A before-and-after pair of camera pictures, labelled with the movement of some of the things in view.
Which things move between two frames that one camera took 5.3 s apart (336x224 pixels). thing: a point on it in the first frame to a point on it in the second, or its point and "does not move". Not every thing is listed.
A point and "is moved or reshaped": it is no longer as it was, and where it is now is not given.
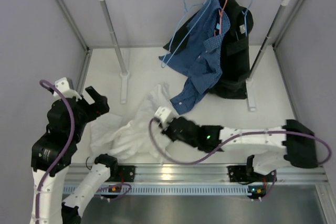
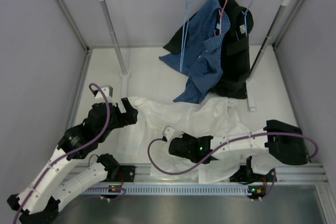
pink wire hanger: x=221 y=12 does not move
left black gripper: x=100 y=107 to x=125 y=118
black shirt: x=235 y=59 does not move
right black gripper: x=166 y=131 to x=186 y=135
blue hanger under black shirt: x=245 y=16 does not move
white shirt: x=113 y=138 is moved or reshaped
